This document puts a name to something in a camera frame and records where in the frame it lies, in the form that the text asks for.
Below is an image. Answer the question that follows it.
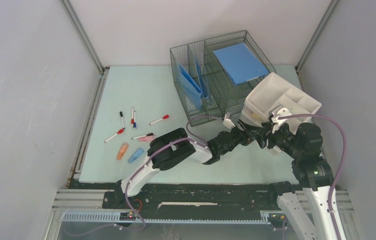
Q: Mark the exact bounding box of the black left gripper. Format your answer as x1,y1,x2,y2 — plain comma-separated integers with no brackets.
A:
219,119,259,156

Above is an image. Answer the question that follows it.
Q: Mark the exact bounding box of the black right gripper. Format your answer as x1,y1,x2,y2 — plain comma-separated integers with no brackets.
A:
250,119,302,158

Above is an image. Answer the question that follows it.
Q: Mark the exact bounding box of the white plastic drawer organizer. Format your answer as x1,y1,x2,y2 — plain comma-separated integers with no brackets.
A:
240,72,322,127

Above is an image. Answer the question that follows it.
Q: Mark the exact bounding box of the blue folder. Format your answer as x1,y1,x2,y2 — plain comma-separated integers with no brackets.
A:
177,62,203,110
195,59,210,102
213,42,270,85

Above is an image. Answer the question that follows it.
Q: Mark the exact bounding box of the pink highlighter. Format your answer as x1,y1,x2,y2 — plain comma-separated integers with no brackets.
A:
137,135,156,142

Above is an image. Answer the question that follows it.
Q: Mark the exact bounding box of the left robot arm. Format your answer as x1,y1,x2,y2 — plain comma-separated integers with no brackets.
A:
114,121,258,208

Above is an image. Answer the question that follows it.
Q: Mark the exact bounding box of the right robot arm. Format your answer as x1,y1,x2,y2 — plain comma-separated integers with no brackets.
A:
257,122,346,240

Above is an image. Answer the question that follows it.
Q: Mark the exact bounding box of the red cap marker right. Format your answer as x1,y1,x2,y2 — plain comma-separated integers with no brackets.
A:
149,114,170,125

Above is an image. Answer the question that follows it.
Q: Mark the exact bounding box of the red cap marker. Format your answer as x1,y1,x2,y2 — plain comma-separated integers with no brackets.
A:
104,128,125,143
149,114,170,125

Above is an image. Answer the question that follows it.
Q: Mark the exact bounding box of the black marker near pink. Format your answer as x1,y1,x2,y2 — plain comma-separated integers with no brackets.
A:
131,132,154,140

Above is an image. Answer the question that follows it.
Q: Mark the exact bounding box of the light blue highlighter lower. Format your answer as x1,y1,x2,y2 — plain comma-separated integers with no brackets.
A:
128,148,144,164

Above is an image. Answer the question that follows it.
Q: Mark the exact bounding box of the orange highlighter lower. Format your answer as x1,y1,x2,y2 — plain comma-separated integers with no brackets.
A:
116,142,129,161

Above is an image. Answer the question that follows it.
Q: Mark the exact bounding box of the red cap marker lower left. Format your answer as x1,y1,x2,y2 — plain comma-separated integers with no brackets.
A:
104,128,125,143

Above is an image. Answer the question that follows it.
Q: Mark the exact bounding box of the black cap whiteboard marker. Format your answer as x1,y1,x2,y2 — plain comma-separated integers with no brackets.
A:
119,111,125,129

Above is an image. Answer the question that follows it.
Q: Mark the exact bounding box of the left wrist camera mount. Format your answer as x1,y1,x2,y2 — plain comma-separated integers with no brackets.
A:
222,112,236,130

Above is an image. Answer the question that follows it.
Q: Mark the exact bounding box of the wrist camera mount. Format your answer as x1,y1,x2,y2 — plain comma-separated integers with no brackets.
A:
268,105,292,134
222,112,236,130

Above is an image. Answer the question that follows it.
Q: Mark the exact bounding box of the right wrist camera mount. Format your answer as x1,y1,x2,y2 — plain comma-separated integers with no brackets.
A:
268,105,292,134

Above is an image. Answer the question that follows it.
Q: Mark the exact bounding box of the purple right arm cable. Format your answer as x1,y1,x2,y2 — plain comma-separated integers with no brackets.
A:
277,113,348,240

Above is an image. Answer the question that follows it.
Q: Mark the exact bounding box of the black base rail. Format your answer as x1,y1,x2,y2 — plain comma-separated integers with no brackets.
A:
101,180,308,221

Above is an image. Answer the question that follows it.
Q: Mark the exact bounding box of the green wire mesh organizer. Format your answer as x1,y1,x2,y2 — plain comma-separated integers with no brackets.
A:
170,30,276,127

